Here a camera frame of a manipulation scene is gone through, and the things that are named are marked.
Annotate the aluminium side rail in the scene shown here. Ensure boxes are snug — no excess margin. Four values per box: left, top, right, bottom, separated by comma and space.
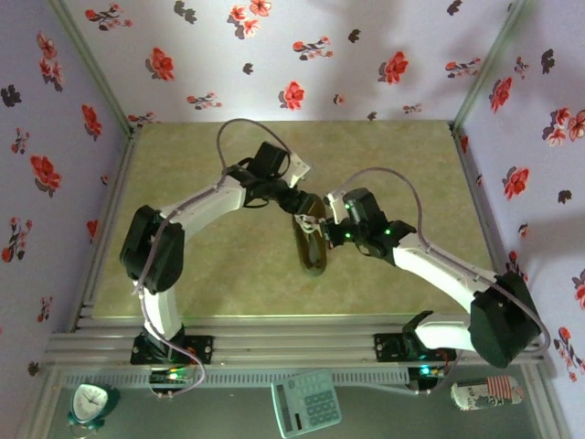
70, 127, 141, 330
450, 125, 522, 328

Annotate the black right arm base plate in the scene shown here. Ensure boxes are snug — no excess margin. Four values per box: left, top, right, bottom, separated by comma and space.
373, 332, 458, 364

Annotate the grey slotted cable duct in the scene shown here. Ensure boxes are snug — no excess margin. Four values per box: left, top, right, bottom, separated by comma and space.
61, 369, 410, 388

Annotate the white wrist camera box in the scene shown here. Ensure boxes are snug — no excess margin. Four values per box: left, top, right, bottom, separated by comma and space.
323, 188, 352, 225
286, 153, 312, 188

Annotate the olive green canvas shoe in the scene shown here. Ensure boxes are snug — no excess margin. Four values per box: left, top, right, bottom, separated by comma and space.
291, 191, 328, 279

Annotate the printed drink can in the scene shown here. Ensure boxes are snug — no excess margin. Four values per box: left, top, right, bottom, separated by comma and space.
450, 374, 526, 412

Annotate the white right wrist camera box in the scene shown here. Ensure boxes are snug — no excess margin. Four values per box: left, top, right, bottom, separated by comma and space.
323, 188, 352, 225

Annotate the circuit board with lights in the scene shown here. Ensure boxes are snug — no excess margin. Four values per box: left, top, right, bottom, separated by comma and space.
409, 364, 447, 380
149, 367, 191, 389

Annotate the white shoelace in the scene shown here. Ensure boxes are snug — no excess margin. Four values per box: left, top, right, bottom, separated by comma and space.
294, 212, 326, 237

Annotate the green alarm clock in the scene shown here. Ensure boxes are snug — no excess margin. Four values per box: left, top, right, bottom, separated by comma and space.
67, 382, 121, 434

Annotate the pale green calculator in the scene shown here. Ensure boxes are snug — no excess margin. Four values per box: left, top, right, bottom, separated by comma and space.
270, 369, 343, 439

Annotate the aluminium corner post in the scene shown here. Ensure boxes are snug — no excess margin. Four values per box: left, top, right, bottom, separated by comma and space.
450, 0, 537, 134
48, 0, 138, 134

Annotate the aluminium rail frame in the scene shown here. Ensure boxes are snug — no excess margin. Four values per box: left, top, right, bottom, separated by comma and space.
43, 313, 548, 367

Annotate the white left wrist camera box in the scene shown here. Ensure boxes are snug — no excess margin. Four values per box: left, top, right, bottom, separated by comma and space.
286, 153, 312, 188

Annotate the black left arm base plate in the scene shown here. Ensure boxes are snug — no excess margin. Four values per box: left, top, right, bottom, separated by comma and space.
130, 335, 215, 366

